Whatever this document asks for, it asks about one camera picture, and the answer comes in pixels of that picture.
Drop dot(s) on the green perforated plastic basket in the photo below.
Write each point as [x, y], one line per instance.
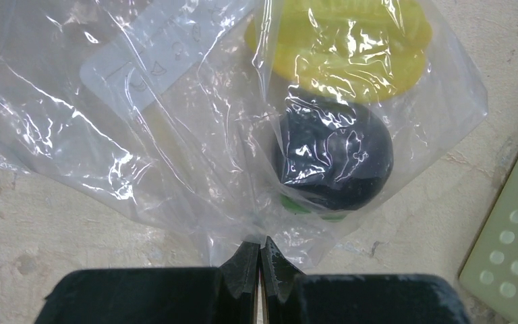
[490, 272]

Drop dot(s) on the green yellow fake mango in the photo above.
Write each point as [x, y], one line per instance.
[357, 51]

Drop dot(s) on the clear zip bag blue seal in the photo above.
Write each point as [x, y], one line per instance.
[169, 112]

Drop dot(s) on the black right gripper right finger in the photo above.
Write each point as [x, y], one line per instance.
[291, 296]

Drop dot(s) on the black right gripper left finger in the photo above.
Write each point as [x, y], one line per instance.
[225, 294]

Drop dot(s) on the dark purple fake fruit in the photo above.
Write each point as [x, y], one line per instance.
[338, 156]

